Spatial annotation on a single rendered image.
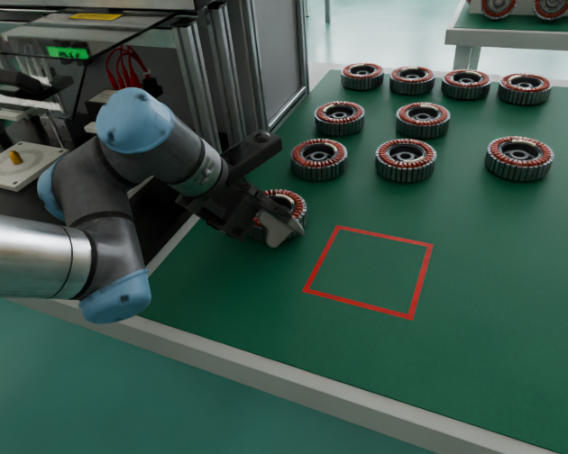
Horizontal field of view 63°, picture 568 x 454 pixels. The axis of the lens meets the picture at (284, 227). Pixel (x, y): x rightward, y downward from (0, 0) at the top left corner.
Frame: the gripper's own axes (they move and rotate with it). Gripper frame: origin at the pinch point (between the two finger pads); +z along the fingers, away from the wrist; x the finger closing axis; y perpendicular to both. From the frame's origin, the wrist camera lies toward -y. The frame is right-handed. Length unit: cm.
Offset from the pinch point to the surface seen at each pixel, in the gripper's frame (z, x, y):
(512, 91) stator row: 34, 14, -54
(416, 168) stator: 11.5, 13.2, -20.7
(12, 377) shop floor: 38, -84, 81
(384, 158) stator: 11.0, 6.8, -20.5
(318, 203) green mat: 5.9, 2.5, -6.4
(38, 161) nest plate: -11, -52, 14
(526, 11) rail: 72, -7, -108
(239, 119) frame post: 0.3, -20.2, -14.2
